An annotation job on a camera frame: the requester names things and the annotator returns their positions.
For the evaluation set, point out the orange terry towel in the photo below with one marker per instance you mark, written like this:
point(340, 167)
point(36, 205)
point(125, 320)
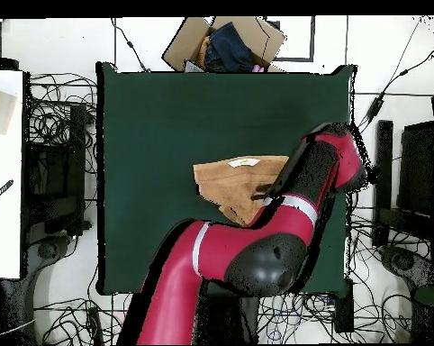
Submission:
point(231, 183)

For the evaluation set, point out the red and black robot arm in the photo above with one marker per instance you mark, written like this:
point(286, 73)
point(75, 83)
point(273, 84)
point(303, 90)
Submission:
point(173, 288)

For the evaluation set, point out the black flat panel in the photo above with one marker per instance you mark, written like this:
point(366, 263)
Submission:
point(417, 165)

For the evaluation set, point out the dark green table cloth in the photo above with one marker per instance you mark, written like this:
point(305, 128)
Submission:
point(148, 126)

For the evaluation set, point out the pink cloth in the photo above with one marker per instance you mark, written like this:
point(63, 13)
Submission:
point(258, 68)

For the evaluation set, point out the orange cloth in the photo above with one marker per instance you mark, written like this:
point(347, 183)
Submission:
point(202, 50)

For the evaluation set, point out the dark blue jeans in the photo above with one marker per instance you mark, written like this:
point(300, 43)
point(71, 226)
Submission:
point(231, 47)

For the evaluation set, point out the brown cardboard box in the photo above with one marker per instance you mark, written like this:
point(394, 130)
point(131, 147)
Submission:
point(181, 47)

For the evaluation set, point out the black equipment rack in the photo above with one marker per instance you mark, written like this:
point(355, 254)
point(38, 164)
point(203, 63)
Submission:
point(55, 180)

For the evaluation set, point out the black rectangular box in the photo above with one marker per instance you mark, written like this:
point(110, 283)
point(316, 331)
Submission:
point(343, 310)

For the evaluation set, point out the black office chair base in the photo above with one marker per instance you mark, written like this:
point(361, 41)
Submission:
point(47, 250)
point(404, 261)

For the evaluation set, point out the black power strip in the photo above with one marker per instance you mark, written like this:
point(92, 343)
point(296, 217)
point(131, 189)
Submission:
point(94, 324)

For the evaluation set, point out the white table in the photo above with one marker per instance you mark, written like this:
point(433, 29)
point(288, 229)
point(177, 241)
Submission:
point(4, 216)

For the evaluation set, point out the black ridged tool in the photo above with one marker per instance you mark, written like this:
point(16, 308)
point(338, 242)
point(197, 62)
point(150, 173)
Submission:
point(0, 193)

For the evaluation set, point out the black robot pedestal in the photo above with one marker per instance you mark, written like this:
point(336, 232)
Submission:
point(220, 317)

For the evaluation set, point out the black upright post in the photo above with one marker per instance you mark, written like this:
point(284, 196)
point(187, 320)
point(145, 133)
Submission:
point(384, 144)

